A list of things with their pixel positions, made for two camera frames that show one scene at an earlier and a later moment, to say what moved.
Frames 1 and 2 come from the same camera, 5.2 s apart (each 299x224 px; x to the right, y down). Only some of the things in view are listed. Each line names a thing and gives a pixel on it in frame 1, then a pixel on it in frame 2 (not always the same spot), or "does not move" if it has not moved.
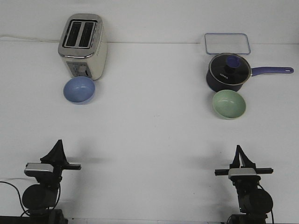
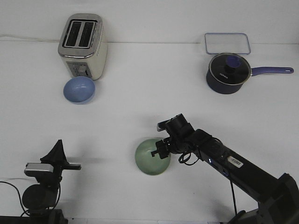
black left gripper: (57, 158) does not move
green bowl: (229, 104) -> (148, 164)
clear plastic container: (217, 43) does not move
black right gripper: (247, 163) -> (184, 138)
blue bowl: (79, 90) does not move
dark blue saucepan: (216, 85) does not move
